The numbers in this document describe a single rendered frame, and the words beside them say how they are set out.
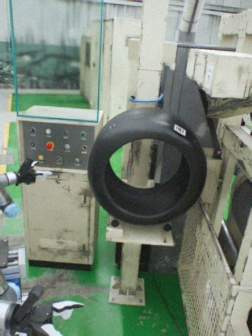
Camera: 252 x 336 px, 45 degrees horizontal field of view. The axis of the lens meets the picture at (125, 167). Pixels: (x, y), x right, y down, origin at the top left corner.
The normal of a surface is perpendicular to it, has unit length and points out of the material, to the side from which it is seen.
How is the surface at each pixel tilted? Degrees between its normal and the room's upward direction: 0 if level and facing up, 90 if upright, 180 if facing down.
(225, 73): 90
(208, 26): 90
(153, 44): 90
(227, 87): 90
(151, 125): 42
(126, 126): 49
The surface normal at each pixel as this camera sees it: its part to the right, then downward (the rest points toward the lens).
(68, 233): -0.04, 0.39
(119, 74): 0.31, 0.40
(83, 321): 0.07, -0.91
